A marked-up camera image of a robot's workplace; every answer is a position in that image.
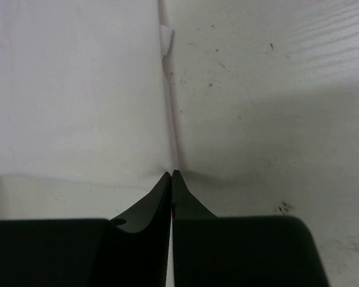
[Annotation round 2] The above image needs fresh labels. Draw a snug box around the white tank top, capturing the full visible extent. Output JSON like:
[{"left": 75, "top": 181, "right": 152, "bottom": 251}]
[{"left": 0, "top": 1, "right": 177, "bottom": 189}]

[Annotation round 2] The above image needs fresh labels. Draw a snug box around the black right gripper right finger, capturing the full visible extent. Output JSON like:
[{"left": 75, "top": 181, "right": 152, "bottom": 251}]
[{"left": 172, "top": 170, "right": 329, "bottom": 286}]

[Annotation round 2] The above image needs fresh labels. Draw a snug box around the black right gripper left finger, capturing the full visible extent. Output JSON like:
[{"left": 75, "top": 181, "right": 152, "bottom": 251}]
[{"left": 0, "top": 173, "right": 171, "bottom": 286}]

